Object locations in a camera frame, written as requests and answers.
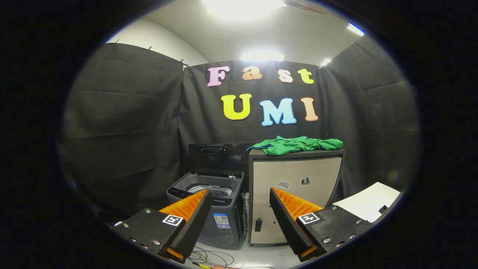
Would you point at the ceiling strip light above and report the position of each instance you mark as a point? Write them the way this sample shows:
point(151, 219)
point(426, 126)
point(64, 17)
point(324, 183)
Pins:
point(355, 29)

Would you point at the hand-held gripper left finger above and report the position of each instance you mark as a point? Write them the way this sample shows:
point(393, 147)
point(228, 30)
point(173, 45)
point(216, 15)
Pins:
point(194, 220)

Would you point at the grey washing machine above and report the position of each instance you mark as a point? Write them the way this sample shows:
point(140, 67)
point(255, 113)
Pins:
point(224, 231)

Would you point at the white paper sheet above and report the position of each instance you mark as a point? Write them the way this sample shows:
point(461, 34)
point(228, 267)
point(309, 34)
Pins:
point(369, 201)

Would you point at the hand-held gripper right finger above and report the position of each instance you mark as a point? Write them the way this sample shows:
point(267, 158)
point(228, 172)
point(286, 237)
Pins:
point(285, 220)

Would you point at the green polo shirt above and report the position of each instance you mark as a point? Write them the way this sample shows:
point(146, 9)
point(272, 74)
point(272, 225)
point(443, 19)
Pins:
point(291, 145)

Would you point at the round ceiling light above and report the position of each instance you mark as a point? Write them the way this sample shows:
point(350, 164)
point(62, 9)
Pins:
point(261, 56)

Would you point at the small ceiling light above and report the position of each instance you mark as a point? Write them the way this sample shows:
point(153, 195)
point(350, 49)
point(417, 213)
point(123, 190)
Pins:
point(326, 62)

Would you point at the beige cabinet with dark top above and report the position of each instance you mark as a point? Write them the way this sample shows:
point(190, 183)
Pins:
point(287, 170)

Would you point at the large ceiling light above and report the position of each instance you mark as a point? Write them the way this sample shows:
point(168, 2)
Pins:
point(242, 5)

